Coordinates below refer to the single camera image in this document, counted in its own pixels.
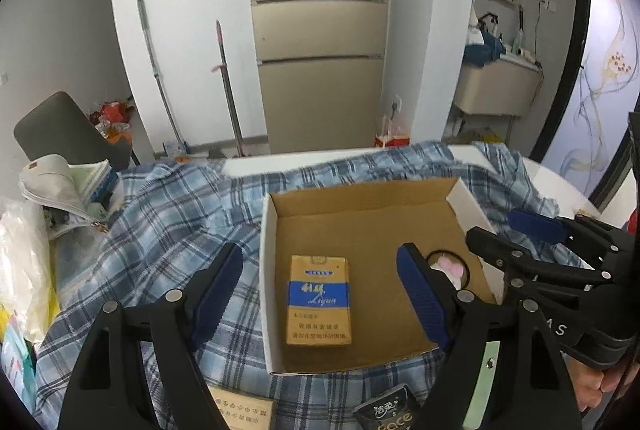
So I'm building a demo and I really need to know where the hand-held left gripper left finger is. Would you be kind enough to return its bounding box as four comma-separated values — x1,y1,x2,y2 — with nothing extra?
57,241,245,430

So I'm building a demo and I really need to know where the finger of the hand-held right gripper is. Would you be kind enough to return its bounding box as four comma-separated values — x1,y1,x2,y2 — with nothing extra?
507,209,626,261
465,227,608,306

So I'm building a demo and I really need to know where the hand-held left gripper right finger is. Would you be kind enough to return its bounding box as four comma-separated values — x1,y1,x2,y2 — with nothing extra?
396,243,583,430

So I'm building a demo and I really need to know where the round pink device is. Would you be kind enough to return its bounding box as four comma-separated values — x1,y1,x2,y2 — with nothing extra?
427,250,473,288

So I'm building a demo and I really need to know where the cardboard box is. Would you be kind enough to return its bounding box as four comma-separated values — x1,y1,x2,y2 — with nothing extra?
259,177,501,376

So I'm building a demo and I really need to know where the yellow blue cigarette pack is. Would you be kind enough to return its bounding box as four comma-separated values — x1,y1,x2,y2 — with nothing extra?
285,254,352,347

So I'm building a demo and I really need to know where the person's right hand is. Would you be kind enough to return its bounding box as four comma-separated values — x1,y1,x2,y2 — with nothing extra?
567,352,626,416

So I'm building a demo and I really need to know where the blue plaid shirt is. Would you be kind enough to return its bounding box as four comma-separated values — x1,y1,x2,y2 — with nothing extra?
35,140,596,430

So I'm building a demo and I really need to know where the black packet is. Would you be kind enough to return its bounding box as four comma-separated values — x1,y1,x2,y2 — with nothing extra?
352,385,426,430

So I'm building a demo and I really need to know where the beige vanity cabinet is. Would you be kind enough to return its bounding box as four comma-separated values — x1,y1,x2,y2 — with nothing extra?
452,55,544,118

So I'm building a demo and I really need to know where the printed glass door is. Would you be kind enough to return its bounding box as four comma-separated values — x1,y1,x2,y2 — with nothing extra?
530,0,640,213

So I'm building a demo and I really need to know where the dark blue cloth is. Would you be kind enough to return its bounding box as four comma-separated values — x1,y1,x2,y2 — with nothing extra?
462,32,507,67

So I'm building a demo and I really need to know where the white plastic bag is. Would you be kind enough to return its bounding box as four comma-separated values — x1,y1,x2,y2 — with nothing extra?
0,197,63,346

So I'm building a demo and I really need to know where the grey zip pouch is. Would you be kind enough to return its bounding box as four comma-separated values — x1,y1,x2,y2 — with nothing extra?
19,155,112,233

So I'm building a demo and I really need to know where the pile of red bags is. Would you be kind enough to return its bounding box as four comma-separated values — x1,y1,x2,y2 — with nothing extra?
89,99,136,144

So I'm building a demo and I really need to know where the wet wipes pack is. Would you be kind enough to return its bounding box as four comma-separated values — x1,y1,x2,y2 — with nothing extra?
0,310,38,403

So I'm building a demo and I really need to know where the grey chair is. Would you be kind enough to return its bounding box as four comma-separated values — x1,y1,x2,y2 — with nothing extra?
14,91,141,171

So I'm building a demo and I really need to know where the gold refrigerator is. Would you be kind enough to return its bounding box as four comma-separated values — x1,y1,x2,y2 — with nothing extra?
248,0,391,156

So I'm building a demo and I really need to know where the grey handled mop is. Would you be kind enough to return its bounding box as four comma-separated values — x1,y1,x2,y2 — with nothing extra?
136,0,190,157

